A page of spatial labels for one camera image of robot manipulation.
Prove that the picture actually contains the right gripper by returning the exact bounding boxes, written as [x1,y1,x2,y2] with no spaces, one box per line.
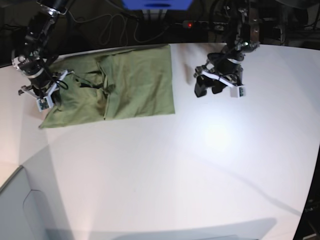
[11,56,71,108]

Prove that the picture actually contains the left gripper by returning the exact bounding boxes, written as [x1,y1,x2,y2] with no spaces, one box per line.
[193,51,245,98]

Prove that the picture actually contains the green T-shirt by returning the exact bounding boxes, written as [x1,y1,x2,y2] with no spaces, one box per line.
[40,45,175,129]

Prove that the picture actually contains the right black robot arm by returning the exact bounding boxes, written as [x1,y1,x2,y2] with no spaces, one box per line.
[11,0,71,112]

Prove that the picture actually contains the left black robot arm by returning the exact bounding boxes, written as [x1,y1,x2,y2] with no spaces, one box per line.
[193,0,260,98]

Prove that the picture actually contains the white power strip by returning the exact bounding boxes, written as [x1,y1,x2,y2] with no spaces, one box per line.
[182,20,227,31]

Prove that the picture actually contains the blue plastic box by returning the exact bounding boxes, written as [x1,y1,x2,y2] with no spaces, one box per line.
[121,0,193,11]

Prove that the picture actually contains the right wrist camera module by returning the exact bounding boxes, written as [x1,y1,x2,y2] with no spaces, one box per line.
[36,96,54,112]

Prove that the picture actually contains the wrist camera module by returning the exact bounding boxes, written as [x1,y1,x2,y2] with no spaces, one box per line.
[36,96,54,112]
[229,85,247,98]

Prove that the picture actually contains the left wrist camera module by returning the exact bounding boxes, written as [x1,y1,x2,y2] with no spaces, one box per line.
[229,85,247,98]

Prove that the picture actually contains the grey cable on floor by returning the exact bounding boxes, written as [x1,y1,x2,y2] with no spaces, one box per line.
[64,4,173,46]

